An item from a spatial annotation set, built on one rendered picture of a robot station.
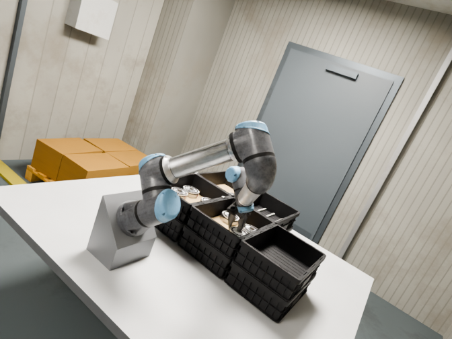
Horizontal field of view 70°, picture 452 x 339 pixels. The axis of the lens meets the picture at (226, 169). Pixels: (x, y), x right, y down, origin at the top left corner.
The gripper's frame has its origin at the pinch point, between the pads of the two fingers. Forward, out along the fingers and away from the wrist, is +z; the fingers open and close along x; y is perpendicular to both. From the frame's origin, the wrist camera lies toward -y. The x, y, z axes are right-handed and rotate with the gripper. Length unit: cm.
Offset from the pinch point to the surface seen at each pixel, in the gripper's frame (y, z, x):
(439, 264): 242, 36, -111
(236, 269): -19.6, 6.9, -16.5
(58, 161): 23, 31, 194
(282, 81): 229, -98, 106
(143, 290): -55, 15, 2
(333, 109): 231, -82, 37
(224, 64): 230, -103, 196
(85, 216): -46, 9, 54
